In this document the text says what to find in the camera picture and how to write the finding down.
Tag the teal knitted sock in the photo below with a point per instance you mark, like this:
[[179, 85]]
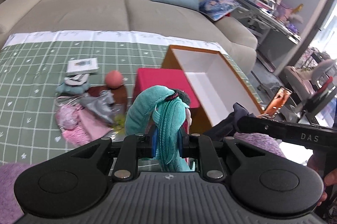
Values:
[[169, 111]]

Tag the white grey sock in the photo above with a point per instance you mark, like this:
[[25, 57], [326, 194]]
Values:
[[76, 80]]

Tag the red box lid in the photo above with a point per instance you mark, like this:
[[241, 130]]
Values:
[[171, 78]]

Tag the smartphone on stand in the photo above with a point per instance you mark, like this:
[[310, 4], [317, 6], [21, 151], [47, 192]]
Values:
[[278, 101]]

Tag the grey shiny cloth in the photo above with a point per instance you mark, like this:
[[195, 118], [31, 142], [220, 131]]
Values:
[[100, 106]]

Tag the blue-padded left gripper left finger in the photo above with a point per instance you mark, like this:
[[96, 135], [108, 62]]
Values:
[[147, 143]]

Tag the green checkered tablecloth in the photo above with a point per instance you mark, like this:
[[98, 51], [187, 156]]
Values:
[[34, 64]]

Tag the dark red cloth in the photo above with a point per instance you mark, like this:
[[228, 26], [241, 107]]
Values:
[[119, 94]]

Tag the beige fabric sofa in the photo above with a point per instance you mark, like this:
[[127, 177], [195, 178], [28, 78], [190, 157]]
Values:
[[27, 16]]

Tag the pink knitted sock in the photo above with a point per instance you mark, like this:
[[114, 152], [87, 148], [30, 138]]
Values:
[[79, 126]]

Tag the pink ball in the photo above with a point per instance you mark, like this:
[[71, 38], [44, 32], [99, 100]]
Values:
[[113, 79]]

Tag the cluttered grey desk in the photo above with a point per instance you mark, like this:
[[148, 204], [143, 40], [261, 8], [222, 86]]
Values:
[[261, 18]]

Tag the orange cardboard box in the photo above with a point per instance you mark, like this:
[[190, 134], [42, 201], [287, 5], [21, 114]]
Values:
[[217, 83]]

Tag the grey office chair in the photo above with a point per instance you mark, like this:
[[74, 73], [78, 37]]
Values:
[[302, 80]]

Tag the anime print cushion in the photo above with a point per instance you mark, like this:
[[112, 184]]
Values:
[[217, 9]]

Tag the small white card box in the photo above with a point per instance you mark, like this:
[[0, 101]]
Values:
[[82, 66]]

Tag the purple fluffy sleeve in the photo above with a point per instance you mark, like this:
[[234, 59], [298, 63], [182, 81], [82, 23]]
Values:
[[10, 209]]

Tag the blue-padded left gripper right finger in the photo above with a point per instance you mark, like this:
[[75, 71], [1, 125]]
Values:
[[188, 144]]

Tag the pale teal sock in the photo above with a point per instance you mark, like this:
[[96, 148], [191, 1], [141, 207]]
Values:
[[72, 90]]

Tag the dark navy cloth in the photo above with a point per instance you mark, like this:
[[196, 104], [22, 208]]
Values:
[[228, 126]]

